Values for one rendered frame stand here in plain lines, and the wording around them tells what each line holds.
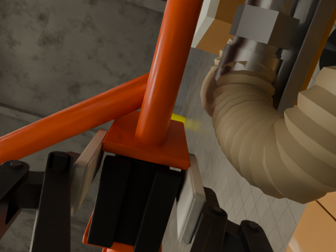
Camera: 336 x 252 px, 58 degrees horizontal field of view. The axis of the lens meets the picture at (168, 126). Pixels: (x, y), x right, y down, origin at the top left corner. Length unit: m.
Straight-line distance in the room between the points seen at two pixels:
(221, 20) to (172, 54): 1.70
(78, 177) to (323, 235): 1.05
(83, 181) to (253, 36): 0.14
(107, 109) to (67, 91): 10.69
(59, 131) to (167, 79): 0.09
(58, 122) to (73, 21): 9.88
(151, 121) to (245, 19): 0.09
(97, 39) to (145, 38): 1.50
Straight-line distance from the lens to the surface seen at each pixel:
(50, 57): 10.69
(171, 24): 0.19
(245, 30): 0.21
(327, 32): 0.30
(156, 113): 0.20
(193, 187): 0.18
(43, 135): 0.24
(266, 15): 0.21
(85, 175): 0.17
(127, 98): 0.22
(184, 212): 0.18
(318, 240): 1.18
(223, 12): 1.90
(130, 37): 9.75
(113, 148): 0.20
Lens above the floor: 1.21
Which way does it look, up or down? 5 degrees down
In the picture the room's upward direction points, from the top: 74 degrees counter-clockwise
